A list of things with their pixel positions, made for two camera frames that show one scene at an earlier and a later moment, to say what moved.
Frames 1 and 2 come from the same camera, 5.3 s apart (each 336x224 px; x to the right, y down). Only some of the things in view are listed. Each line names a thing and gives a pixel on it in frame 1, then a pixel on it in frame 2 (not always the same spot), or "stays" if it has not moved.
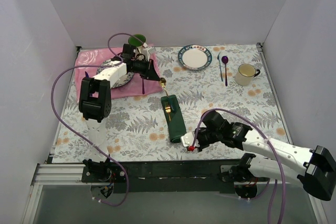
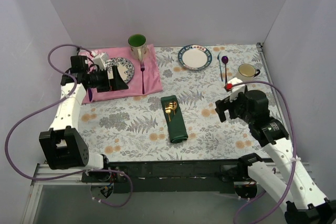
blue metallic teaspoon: x=218 y=57 stays
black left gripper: x=148 y=69 -> x=110 y=78
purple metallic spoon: x=224 y=60 stays
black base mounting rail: x=168 y=177 stays
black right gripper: x=199 y=139 -> x=228 y=107
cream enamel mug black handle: x=245 y=74 stays
